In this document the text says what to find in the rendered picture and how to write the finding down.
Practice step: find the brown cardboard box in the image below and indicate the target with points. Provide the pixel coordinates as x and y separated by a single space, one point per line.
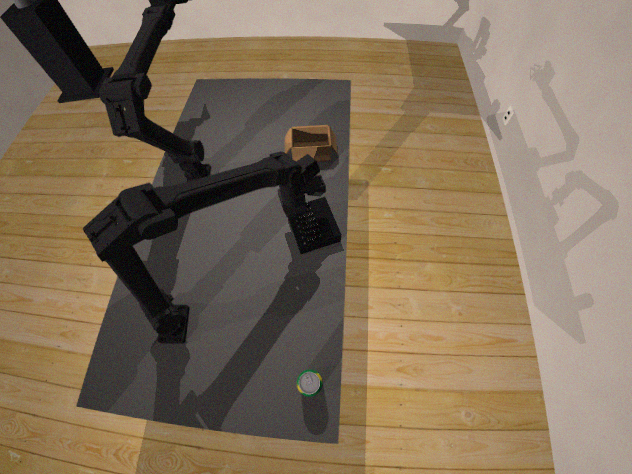
316 136

